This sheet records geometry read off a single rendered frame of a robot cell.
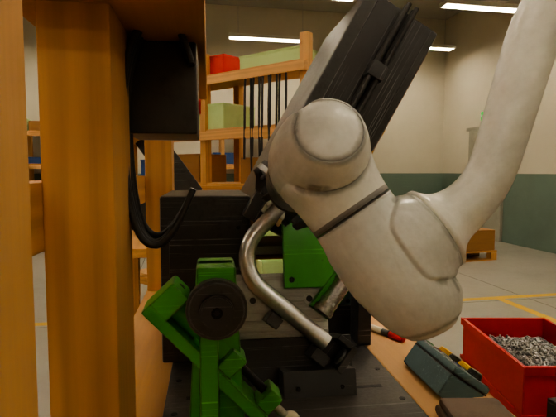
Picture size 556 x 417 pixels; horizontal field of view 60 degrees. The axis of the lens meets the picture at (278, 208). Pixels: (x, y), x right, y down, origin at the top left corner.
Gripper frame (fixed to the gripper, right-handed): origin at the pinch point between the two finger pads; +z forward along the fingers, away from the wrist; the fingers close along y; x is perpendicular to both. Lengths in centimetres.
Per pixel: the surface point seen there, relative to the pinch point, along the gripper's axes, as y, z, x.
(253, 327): -12.1, 6.6, 17.7
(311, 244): -9.1, 4.4, -0.9
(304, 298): -15.3, 6.0, 7.1
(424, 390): -41.3, 0.6, 4.5
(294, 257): -8.6, 4.4, 3.2
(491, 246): -236, 565, -317
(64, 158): 23.0, -23.3, 20.2
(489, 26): -13, 679, -701
